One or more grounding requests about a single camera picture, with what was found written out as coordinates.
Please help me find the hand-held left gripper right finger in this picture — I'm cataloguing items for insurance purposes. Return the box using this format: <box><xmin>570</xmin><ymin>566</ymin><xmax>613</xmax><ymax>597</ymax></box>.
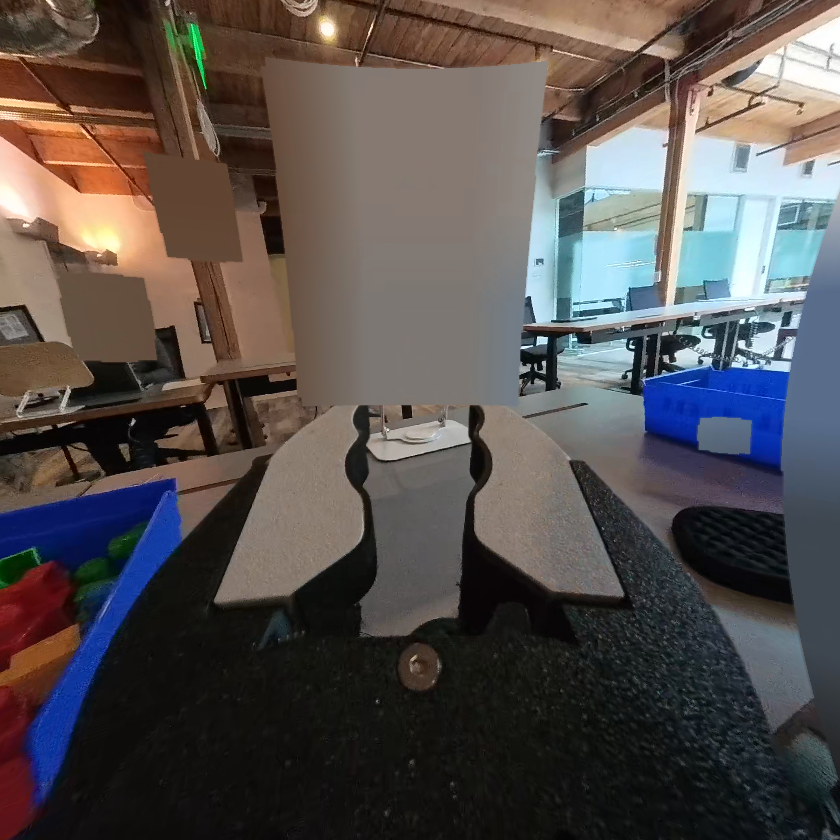
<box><xmin>458</xmin><ymin>403</ymin><xmax>627</xmax><ymax>643</ymax></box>

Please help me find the long wooden desk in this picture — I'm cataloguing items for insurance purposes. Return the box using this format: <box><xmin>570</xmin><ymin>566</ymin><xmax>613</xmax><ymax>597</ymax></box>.
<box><xmin>523</xmin><ymin>292</ymin><xmax>808</xmax><ymax>395</ymax></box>

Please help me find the tan laptop stand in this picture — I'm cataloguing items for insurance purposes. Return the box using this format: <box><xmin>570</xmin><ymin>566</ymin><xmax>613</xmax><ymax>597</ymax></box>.
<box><xmin>0</xmin><ymin>341</ymin><xmax>95</xmax><ymax>417</ymax></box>

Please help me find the black office chair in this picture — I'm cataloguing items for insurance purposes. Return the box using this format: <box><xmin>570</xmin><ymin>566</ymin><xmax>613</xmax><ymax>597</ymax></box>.
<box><xmin>520</xmin><ymin>297</ymin><xmax>565</xmax><ymax>396</ymax></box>
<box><xmin>623</xmin><ymin>284</ymin><xmax>703</xmax><ymax>378</ymax></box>
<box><xmin>702</xmin><ymin>279</ymin><xmax>778</xmax><ymax>358</ymax></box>

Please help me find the blue plastic bin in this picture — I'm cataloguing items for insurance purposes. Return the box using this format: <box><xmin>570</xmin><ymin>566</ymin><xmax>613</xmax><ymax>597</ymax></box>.
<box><xmin>642</xmin><ymin>366</ymin><xmax>790</xmax><ymax>471</ymax></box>
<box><xmin>0</xmin><ymin>478</ymin><xmax>183</xmax><ymax>811</ymax></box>

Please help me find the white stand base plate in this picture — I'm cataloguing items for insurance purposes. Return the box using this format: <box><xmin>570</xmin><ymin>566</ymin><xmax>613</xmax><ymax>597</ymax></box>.
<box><xmin>366</xmin><ymin>403</ymin><xmax>472</xmax><ymax>463</ymax></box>

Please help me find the silver air duct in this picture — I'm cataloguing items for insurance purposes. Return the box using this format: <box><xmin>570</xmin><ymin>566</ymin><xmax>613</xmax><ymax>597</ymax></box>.
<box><xmin>0</xmin><ymin>0</ymin><xmax>101</xmax><ymax>59</ymax></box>

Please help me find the green exit sign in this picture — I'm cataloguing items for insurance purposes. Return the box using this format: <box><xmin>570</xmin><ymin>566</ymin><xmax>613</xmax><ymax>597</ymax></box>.
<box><xmin>164</xmin><ymin>16</ymin><xmax>210</xmax><ymax>93</ymax></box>

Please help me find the framed picture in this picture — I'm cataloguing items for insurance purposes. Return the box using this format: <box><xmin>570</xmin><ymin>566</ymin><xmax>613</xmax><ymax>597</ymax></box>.
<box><xmin>0</xmin><ymin>305</ymin><xmax>46</xmax><ymax>347</ymax></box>

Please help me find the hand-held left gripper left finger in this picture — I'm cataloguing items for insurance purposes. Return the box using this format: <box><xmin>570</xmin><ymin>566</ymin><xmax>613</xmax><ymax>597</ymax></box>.
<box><xmin>213</xmin><ymin>403</ymin><xmax>379</xmax><ymax>637</ymax></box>

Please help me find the black textured mat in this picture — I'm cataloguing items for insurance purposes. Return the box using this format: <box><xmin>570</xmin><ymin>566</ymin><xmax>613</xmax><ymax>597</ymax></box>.
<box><xmin>671</xmin><ymin>504</ymin><xmax>795</xmax><ymax>605</ymax></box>

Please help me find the pile of mega blocks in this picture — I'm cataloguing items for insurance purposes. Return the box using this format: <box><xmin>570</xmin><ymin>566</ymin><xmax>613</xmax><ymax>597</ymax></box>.
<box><xmin>0</xmin><ymin>521</ymin><xmax>151</xmax><ymax>837</ymax></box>

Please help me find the wooden post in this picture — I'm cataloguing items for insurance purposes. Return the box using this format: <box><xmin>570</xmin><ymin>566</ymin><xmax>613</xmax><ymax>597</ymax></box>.
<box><xmin>656</xmin><ymin>85</ymin><xmax>698</xmax><ymax>306</ymax></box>

